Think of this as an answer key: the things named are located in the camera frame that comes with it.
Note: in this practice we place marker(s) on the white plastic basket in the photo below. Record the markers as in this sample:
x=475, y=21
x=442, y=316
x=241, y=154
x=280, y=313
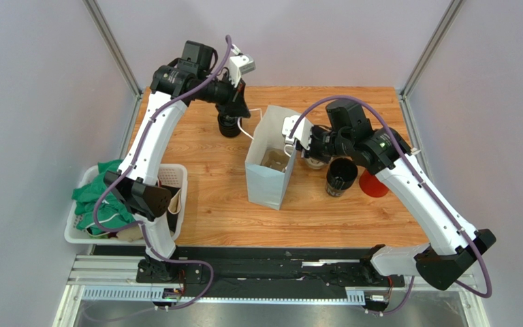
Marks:
x=173, y=175

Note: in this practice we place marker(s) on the beige cloth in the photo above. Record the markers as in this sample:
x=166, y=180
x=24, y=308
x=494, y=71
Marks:
x=134, y=233

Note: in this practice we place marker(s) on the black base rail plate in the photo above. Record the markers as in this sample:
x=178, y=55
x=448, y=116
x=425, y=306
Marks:
x=265, y=272

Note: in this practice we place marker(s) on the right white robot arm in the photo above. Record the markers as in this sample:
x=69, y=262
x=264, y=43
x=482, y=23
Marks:
x=454, y=244

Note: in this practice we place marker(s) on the black cup lid stack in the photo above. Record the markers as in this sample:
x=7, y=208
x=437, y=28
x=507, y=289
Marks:
x=228, y=126

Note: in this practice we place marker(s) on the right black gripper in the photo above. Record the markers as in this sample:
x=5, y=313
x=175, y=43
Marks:
x=314, y=142

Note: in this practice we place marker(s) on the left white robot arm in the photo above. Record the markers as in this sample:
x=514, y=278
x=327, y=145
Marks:
x=199, y=74

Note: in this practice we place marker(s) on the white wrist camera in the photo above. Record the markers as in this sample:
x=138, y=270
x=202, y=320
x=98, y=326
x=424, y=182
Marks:
x=238, y=65
x=297, y=131

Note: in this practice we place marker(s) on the red straw holder cup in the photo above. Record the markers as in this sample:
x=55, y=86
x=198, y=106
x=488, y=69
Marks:
x=371, y=185

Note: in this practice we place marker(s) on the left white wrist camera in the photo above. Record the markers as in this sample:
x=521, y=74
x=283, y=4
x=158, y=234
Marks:
x=238, y=65

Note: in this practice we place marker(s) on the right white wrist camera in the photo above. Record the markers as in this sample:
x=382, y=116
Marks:
x=297, y=131

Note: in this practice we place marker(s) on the white paper bag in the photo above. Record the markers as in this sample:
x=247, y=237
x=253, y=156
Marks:
x=265, y=186

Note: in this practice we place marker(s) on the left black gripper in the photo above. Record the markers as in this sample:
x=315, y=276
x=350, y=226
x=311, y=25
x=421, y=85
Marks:
x=235, y=105

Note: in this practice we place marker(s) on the green cloth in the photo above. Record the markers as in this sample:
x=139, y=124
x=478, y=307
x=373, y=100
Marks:
x=111, y=213

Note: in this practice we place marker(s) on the black paper cup stack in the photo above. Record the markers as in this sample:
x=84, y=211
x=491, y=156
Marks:
x=341, y=175

